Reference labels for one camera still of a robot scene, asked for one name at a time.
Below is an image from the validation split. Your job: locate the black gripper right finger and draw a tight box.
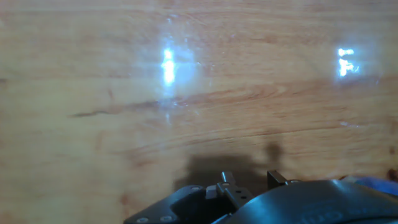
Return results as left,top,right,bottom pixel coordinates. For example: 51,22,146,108
266,169,301,190

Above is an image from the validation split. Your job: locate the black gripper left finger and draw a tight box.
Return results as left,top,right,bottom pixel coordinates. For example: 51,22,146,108
123,170,253,224

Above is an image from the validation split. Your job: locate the purple plastic bag of things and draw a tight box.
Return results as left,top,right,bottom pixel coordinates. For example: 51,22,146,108
341,175,398,197

